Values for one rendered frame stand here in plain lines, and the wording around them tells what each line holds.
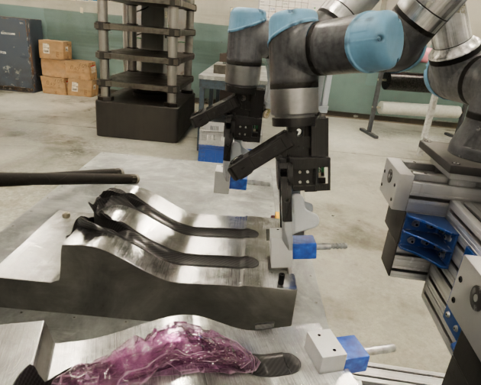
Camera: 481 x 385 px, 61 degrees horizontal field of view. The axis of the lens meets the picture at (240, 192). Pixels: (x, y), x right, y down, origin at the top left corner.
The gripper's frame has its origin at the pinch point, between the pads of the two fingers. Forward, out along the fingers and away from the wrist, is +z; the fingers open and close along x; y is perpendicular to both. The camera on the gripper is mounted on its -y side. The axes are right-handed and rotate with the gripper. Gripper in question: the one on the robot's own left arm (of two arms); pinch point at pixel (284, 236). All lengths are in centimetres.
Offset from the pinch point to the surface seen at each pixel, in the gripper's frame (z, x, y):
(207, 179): 3, 64, -21
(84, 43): -119, 642, -284
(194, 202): 5, 45, -22
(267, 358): 11.3, -17.0, -3.7
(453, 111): 15, 549, 286
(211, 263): 4.6, 0.5, -12.7
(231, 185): -3.4, 26.5, -10.2
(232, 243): 3.5, 7.0, -9.4
